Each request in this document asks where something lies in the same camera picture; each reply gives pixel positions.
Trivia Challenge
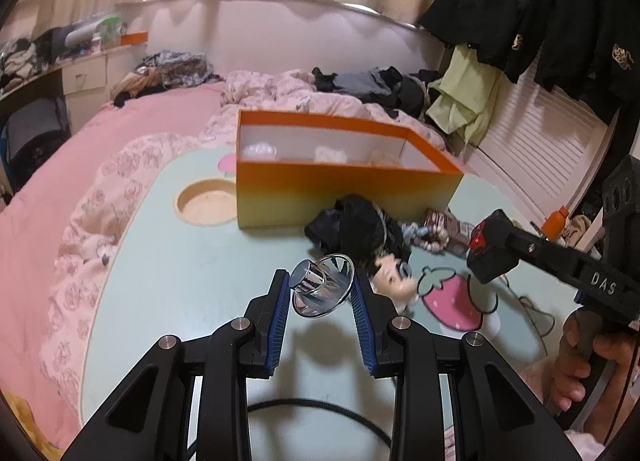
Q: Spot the dark clothes pile on bed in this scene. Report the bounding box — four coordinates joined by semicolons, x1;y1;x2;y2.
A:
311;66;442;118

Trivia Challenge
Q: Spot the pink bed sheet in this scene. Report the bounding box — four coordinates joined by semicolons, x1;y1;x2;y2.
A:
1;84;238;448

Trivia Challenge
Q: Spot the white bedside drawer cabinet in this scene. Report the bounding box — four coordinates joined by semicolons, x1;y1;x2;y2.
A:
62;44;146;135

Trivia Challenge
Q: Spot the beaded bracelet trinket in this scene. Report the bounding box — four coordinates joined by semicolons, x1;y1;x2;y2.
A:
400;222;449;254

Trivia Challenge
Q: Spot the patterned clothes pile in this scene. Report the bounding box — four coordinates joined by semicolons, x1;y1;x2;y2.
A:
111;50;222;109

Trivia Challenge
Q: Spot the black cable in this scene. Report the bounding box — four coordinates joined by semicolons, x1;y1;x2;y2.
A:
184;398;394;461

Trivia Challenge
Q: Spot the black hanging jacket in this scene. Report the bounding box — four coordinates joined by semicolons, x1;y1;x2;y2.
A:
419;0;639;123

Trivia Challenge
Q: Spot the orange storage box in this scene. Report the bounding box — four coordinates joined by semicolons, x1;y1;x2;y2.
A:
236;110;463;228

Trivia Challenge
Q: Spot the black cloth bundle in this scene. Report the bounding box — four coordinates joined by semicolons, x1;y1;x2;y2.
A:
304;194;411;268

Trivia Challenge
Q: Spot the doll head with glasses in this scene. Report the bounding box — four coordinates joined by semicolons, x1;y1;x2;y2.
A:
368;254;419;314

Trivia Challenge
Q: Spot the shiny silver cup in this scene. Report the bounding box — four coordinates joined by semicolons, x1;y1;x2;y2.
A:
288;254;356;318

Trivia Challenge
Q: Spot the pink floral duvet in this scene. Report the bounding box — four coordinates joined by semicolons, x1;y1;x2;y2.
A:
37;68;449;422

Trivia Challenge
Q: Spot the white fluffy fur piece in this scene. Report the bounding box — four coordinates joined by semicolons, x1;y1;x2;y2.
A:
314;146;348;164

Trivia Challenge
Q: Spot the light green hanging garment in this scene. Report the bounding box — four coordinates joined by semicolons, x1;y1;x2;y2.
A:
426;45;503;146

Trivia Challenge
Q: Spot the small packaged item in box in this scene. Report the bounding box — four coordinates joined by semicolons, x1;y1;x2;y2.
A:
424;210;474;257

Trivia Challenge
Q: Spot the plush doll with clothes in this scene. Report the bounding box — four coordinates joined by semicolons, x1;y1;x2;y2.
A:
466;208;520;285

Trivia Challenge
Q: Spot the clear plastic wrapped bundle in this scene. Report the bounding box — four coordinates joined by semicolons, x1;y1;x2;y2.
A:
241;141;278;162

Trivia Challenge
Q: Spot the beige fluffy pompom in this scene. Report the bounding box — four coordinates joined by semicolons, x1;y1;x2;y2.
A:
369;149;402;167

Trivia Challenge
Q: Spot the person's right hand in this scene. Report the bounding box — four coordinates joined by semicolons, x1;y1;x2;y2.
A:
550;311;636;419

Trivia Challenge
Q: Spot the orange bottle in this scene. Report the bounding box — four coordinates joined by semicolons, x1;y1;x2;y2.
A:
540;205;568;241

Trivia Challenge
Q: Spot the green lidded cup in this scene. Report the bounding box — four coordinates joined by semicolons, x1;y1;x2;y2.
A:
98;16;122;50

